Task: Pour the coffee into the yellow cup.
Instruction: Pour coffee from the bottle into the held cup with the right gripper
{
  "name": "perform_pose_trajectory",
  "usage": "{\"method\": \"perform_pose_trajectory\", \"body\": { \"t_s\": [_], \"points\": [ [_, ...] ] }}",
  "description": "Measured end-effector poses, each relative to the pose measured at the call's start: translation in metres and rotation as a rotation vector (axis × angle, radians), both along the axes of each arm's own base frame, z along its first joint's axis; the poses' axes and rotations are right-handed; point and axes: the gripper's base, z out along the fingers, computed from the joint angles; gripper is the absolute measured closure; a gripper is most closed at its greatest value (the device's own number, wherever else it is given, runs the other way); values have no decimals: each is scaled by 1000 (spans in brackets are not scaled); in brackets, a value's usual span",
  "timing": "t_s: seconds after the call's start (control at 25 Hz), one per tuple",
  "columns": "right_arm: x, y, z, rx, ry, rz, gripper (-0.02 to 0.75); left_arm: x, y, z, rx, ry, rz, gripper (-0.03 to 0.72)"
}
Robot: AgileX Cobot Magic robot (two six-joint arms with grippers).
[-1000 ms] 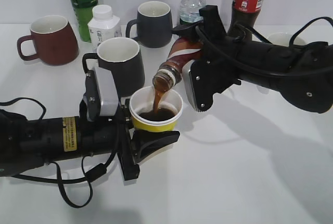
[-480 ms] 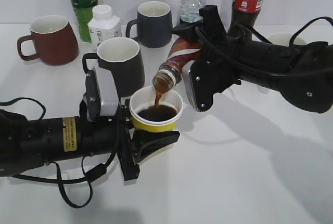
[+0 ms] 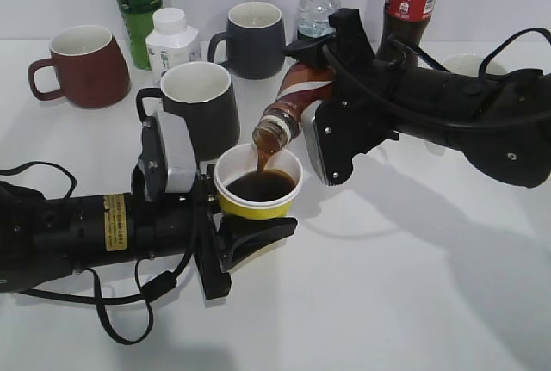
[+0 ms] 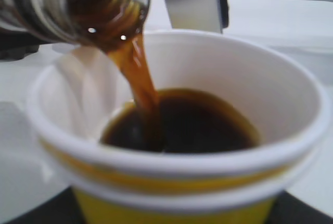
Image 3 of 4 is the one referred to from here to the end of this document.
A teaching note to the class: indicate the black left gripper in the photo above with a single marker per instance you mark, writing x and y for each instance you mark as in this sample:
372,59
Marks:
183,223

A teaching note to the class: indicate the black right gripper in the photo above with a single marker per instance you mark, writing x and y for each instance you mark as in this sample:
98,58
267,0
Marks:
376,99

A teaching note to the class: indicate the yellow paper cup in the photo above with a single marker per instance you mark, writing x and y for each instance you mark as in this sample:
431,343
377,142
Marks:
247,193

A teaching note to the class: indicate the brown tea drink bottle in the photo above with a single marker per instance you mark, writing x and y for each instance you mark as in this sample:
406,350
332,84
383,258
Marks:
280,122

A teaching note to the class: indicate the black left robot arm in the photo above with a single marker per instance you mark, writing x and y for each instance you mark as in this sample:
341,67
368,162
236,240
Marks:
48,239

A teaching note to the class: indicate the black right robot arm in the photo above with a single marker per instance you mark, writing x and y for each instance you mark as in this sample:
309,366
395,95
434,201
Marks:
500,123

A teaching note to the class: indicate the clear water bottle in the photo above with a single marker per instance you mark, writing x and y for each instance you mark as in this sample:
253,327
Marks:
312,18

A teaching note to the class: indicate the dark grey ceramic mug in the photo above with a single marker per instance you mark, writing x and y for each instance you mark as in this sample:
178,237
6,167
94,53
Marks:
254,37

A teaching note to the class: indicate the cola bottle red label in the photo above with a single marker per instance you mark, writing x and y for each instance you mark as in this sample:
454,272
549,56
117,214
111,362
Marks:
407,20

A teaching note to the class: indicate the black ceramic mug front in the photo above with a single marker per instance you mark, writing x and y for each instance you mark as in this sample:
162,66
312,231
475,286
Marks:
202,93

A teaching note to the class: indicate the white ceramic mug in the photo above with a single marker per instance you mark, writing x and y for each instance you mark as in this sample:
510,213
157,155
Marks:
465,64

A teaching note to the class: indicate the small white milk bottle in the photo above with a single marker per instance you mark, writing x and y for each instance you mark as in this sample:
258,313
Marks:
172,42

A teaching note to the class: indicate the dark red ceramic mug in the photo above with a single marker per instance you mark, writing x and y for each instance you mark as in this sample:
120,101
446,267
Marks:
89,66

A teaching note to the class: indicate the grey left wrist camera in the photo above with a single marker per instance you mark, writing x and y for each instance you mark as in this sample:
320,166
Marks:
167,160

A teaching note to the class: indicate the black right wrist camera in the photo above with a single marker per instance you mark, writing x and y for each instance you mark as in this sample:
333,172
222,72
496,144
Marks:
336,131

